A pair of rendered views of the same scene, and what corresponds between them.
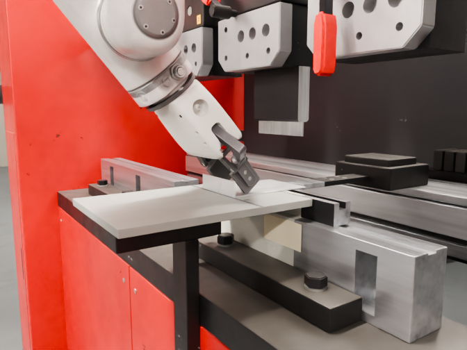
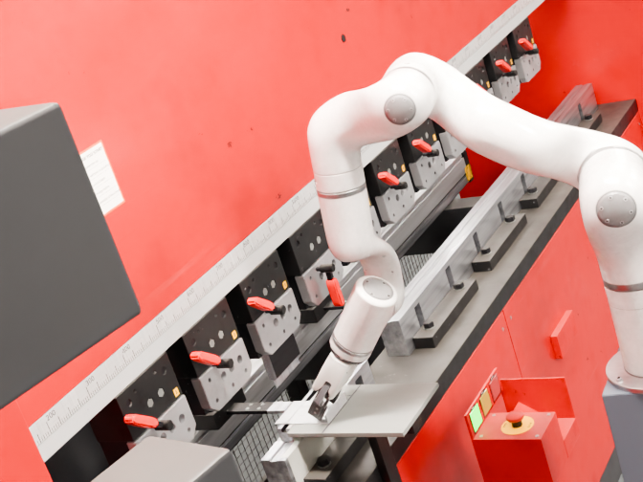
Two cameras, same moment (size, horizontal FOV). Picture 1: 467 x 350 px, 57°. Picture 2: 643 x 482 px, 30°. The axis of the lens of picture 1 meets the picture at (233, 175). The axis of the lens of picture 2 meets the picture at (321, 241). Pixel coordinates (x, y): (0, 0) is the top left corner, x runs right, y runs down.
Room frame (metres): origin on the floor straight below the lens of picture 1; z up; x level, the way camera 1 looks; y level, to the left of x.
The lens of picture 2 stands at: (1.33, 2.06, 2.10)
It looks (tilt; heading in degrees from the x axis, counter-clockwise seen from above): 19 degrees down; 248
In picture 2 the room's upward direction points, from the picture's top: 19 degrees counter-clockwise
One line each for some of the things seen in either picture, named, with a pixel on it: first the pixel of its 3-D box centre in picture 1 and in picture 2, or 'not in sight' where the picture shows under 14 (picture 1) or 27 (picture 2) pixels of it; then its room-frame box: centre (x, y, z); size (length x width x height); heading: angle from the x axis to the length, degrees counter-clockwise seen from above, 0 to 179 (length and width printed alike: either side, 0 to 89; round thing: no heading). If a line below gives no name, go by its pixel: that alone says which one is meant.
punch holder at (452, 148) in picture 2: not in sight; (441, 122); (-0.17, -0.61, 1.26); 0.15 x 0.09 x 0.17; 34
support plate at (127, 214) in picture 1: (192, 202); (363, 409); (0.55, 0.05, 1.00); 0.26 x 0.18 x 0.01; 124
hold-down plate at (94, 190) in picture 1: (114, 196); not in sight; (1.10, 0.31, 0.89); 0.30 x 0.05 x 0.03; 34
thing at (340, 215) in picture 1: (290, 200); (308, 407); (0.61, -0.08, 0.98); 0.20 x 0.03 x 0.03; 34
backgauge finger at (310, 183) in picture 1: (352, 173); (236, 405); (0.72, -0.20, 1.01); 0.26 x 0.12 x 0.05; 124
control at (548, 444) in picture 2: not in sight; (523, 425); (0.19, 0.02, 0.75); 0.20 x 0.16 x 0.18; 34
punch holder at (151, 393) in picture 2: not in sight; (141, 416); (0.99, 0.17, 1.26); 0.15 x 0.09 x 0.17; 34
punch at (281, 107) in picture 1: (280, 102); (280, 355); (0.64, -0.07, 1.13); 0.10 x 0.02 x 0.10; 34
